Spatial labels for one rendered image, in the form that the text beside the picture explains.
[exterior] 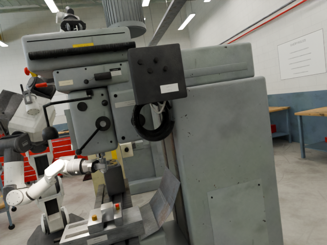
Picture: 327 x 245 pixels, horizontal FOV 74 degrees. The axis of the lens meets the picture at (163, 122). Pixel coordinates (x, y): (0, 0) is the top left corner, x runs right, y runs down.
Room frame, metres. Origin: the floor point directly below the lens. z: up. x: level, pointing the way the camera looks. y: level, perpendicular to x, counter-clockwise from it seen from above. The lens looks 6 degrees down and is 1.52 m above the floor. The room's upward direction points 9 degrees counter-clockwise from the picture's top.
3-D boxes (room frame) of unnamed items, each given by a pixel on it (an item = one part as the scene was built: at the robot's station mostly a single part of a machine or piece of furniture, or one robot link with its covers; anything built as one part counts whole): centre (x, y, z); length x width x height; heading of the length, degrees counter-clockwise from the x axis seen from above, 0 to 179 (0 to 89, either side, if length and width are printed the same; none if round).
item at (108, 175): (1.53, 0.42, 1.04); 0.22 x 0.12 x 0.20; 19
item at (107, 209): (0.96, 0.32, 1.05); 0.06 x 0.05 x 0.06; 13
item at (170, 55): (0.87, -0.01, 1.62); 0.20 x 0.09 x 0.21; 102
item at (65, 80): (1.14, 0.31, 1.68); 0.34 x 0.24 x 0.10; 102
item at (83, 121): (1.13, 0.35, 1.47); 0.21 x 0.19 x 0.32; 12
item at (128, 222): (0.96, 0.35, 0.99); 0.35 x 0.15 x 0.11; 103
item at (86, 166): (1.15, 0.45, 1.23); 0.13 x 0.12 x 0.10; 169
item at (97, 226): (0.95, 0.37, 1.03); 0.15 x 0.06 x 0.04; 13
